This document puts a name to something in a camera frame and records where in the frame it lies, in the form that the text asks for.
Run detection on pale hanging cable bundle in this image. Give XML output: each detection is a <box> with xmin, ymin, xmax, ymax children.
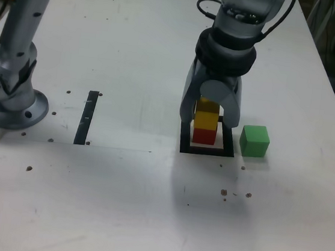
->
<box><xmin>303</xmin><ymin>0</ymin><xmax>335</xmax><ymax>59</ymax></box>

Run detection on black tape square outline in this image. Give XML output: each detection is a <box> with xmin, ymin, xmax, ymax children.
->
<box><xmin>177</xmin><ymin>111</ymin><xmax>240</xmax><ymax>160</ymax></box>

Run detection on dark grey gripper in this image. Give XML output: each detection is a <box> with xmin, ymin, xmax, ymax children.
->
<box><xmin>178</xmin><ymin>57</ymin><xmax>248</xmax><ymax>130</ymax></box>

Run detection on red cube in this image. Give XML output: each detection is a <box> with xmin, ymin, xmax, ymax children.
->
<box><xmin>191</xmin><ymin>126</ymin><xmax>218</xmax><ymax>146</ymax></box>

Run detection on green cube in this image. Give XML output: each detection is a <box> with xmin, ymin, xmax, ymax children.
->
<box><xmin>238</xmin><ymin>123</ymin><xmax>272</xmax><ymax>160</ymax></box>

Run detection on black tape strip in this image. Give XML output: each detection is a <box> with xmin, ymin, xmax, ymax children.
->
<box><xmin>73</xmin><ymin>89</ymin><xmax>100</xmax><ymax>147</ymax></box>

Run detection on black cable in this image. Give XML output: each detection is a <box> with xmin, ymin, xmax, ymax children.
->
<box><xmin>194</xmin><ymin>0</ymin><xmax>224</xmax><ymax>20</ymax></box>
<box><xmin>256</xmin><ymin>0</ymin><xmax>298</xmax><ymax>47</ymax></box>

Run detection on yellow cube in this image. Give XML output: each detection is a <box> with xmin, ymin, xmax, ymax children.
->
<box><xmin>192</xmin><ymin>96</ymin><xmax>222</xmax><ymax>132</ymax></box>

